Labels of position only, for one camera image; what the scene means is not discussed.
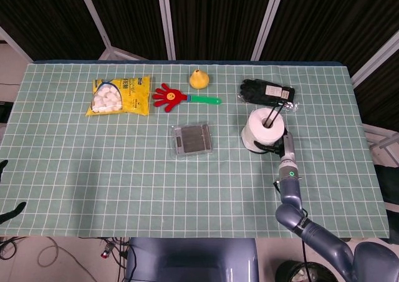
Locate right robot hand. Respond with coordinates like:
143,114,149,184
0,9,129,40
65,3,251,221
253,131,296,162

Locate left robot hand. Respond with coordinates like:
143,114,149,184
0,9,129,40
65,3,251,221
0,158,27,225

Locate white toilet paper roll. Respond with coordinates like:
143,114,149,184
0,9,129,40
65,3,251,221
241,108,286,153

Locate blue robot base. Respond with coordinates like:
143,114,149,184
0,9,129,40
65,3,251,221
124,237,259,282

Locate red hand clapper toy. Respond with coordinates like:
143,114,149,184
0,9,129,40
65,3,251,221
151,82,223,114

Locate packaged black gloves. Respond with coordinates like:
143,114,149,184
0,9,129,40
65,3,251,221
237,78,299,112

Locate scale in clear case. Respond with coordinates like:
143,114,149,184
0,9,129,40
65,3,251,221
170,122,215,160

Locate black floor device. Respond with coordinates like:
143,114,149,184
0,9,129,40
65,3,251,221
0,100,14,124

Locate red-tipped connector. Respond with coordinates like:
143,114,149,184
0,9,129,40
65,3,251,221
100,243,115,260

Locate yellow pear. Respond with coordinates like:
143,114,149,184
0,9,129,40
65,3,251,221
189,69,211,90

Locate black trash bin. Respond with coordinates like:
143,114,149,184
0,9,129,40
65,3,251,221
276,260,338,282

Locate dark folding partition screen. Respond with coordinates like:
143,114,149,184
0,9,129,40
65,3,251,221
0,0,399,133

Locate yellow marshmallow bag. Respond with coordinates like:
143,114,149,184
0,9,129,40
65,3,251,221
85,75,151,117

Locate grey floor cable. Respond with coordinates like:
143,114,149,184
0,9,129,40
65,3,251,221
37,236,98,282

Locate white metal frame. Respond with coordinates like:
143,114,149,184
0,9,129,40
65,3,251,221
363,123,399,167

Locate black floor cable bundle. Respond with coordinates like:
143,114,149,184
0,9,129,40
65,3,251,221
102,236,138,282

